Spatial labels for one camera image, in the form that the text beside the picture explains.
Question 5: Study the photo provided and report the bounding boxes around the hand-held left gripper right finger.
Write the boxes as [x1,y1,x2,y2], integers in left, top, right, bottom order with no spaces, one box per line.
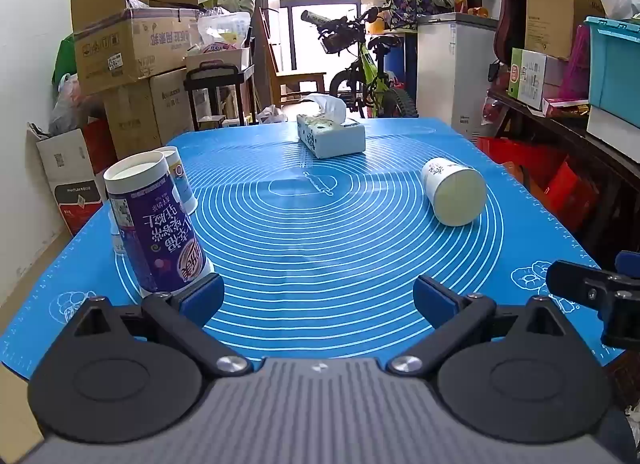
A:
[387,275,576,376]

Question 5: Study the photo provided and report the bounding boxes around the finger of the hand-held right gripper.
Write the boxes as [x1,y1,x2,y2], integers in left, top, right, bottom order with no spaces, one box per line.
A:
[546,260,640,350]
[615,250,640,275]

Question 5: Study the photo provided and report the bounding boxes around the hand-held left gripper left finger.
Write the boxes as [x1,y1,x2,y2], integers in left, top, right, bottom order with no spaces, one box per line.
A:
[65,273,253,378]

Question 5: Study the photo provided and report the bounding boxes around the purple printed paper cup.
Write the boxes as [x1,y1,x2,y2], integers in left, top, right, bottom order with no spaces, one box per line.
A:
[103,151,216,297]

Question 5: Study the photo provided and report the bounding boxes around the white orange printed paper cup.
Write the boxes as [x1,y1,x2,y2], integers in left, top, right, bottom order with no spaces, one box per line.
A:
[152,146,199,215]

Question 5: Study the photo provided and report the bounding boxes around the red gift bags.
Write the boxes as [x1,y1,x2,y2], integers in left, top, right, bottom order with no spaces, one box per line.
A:
[477,137,598,232]

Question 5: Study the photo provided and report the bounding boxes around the blue silicone baking mat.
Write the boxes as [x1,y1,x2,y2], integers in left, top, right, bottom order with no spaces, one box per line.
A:
[0,117,626,385]

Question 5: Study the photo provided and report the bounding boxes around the dark wooden side table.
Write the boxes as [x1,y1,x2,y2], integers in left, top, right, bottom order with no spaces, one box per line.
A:
[487,89,640,255]

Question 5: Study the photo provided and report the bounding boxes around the flat red box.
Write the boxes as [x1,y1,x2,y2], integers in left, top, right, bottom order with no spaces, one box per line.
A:
[542,97,591,117]

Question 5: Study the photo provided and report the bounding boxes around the white red cardboard box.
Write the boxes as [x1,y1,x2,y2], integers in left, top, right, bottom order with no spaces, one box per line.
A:
[36,128,106,237]

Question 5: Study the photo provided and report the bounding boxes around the brown cardboard box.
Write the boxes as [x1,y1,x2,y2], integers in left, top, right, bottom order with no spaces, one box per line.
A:
[102,68,196,160]

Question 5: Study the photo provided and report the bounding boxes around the tissue box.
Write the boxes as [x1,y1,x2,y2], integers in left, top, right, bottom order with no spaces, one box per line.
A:
[296,93,366,159]

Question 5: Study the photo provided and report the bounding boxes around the teal storage bin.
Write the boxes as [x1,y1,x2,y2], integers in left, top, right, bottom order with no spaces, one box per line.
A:
[584,16,640,115]

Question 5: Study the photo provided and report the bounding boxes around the crumpled white bag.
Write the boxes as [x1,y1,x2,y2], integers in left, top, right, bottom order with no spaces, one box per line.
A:
[256,104,288,124]

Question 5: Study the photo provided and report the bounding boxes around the pink bag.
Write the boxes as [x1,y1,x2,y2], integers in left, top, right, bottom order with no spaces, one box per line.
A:
[560,24,591,100]

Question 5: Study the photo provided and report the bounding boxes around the green white carton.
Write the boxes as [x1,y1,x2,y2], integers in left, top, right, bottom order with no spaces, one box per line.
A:
[508,48,566,111]

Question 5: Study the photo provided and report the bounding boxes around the black utility cart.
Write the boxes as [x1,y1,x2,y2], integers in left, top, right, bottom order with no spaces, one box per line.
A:
[183,60,257,132]

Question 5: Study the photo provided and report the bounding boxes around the white chest freezer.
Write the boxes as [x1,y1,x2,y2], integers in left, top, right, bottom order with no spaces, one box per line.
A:
[416,13,498,137]

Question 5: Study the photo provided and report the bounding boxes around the green black bicycle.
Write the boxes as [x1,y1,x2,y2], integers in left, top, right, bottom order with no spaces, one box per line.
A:
[300,7,419,119]

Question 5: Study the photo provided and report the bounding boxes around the grey plastic bag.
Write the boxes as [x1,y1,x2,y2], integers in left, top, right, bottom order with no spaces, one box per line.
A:
[49,73,106,135]

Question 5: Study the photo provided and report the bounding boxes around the wooden chair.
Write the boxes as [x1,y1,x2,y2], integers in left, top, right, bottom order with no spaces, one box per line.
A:
[259,7,327,105]

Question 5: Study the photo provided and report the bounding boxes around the blue barrel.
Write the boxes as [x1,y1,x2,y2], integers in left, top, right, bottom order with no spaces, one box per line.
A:
[385,34,406,85]

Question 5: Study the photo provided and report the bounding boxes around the large open cardboard box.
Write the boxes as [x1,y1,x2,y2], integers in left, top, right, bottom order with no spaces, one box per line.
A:
[70,0,203,95]

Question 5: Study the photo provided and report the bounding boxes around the tall cardboard box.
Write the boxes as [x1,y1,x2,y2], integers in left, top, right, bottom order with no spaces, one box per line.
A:
[525,0,608,60]

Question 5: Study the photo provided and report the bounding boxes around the clear plastic bags pile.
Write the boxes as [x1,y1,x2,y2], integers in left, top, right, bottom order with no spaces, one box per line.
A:
[187,7,251,58]

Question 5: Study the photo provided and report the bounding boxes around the green bag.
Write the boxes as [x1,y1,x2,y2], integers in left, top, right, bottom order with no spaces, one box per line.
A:
[52,36,76,85]

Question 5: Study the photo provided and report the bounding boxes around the dark red instrument case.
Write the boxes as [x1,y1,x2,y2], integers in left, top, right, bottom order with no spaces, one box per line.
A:
[494,0,531,62]

